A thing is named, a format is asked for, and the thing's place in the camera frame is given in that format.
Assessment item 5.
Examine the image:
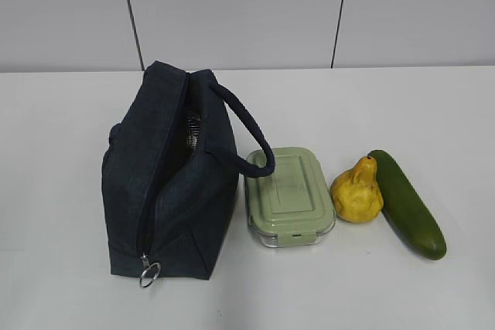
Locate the green lid glass container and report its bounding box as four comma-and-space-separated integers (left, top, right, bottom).
244, 147, 336, 248

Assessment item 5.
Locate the dark blue lunch bag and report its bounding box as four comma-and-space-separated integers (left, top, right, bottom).
101, 61, 275, 287

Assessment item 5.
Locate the yellow pear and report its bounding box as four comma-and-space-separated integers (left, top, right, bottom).
329, 155, 384, 224

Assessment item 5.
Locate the silver zipper pull ring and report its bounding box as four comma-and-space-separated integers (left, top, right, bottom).
138, 253, 162, 279

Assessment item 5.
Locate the green cucumber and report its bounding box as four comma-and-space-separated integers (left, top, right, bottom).
368, 149, 447, 260

